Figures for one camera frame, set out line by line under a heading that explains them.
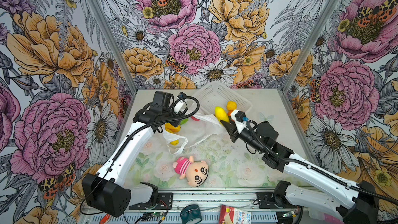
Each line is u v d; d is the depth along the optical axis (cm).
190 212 64
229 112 105
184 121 100
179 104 68
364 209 39
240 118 55
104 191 37
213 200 76
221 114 63
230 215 68
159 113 56
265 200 74
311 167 48
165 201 74
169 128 96
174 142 91
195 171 75
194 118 76
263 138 52
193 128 98
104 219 70
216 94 118
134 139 46
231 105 105
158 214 71
